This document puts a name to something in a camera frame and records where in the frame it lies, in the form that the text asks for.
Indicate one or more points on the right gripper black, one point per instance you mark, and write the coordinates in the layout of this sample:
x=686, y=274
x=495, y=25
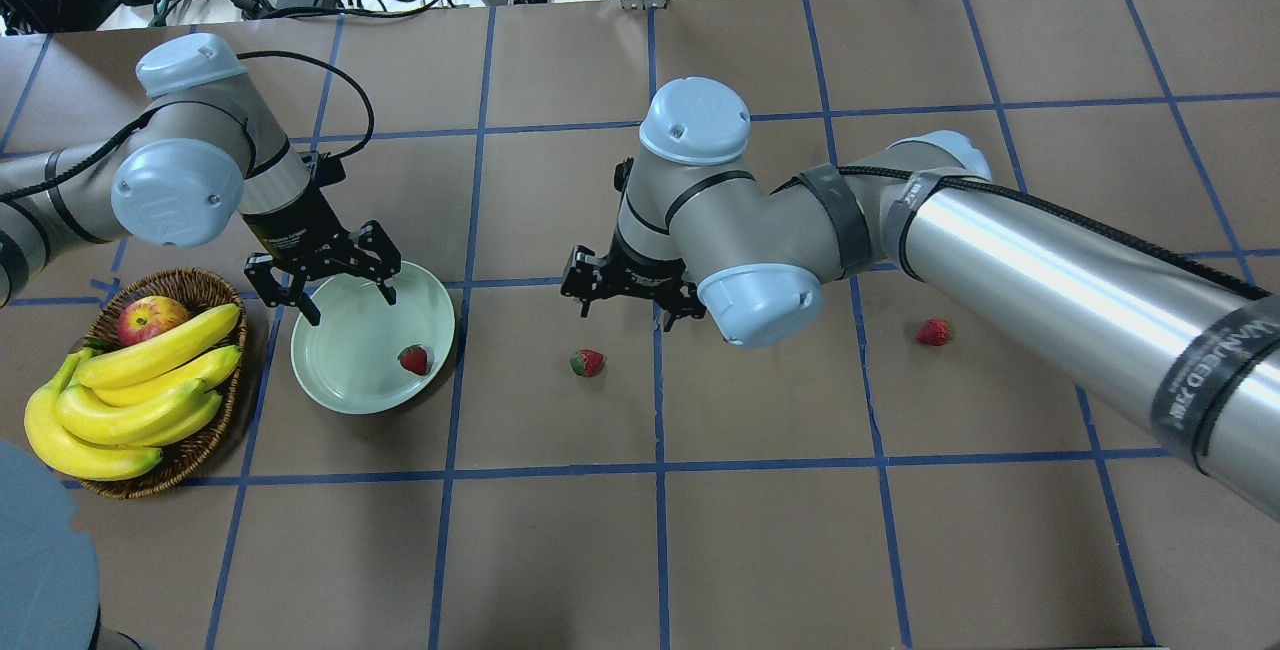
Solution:
x=640, y=273

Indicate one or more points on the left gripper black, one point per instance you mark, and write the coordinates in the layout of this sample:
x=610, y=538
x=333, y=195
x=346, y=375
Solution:
x=297, y=232

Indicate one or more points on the greenish red strawberry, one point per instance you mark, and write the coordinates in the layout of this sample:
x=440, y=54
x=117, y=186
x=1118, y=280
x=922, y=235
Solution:
x=587, y=363

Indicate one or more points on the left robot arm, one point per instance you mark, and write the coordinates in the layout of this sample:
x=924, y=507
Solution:
x=206, y=148

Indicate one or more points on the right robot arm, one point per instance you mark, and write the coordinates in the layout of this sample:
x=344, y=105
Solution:
x=1182, y=350

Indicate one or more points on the pale green plate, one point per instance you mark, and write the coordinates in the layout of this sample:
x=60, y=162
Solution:
x=349, y=362

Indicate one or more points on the wicker fruit basket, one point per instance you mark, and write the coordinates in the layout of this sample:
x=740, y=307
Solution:
x=197, y=289

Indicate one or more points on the red apple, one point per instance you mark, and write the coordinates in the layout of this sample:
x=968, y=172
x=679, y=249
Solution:
x=148, y=317

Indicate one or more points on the yellow banana bunch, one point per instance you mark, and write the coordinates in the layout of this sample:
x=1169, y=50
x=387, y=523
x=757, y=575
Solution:
x=106, y=414

